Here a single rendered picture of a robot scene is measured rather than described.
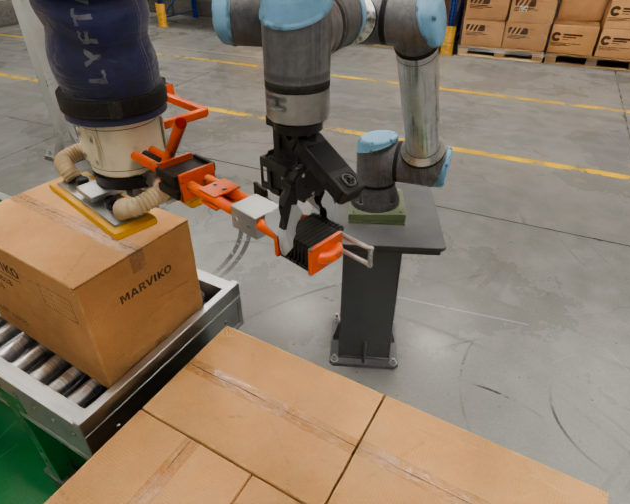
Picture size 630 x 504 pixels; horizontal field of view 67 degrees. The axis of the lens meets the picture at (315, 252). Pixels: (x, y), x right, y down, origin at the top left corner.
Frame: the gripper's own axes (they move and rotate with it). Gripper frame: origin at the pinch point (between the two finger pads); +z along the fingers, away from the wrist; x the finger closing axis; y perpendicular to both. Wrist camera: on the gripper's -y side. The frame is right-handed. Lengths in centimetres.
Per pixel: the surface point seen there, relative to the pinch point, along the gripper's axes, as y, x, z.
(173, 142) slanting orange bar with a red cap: 35.9, 1.8, -7.3
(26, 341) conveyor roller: 103, 33, 73
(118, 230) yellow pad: 43.1, 14.2, 10.7
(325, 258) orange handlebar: -5.8, 2.4, -0.5
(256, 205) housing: 12.7, 0.5, -1.8
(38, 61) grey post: 375, -81, 47
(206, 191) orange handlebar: 23.6, 3.5, -1.7
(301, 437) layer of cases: 10, -6, 73
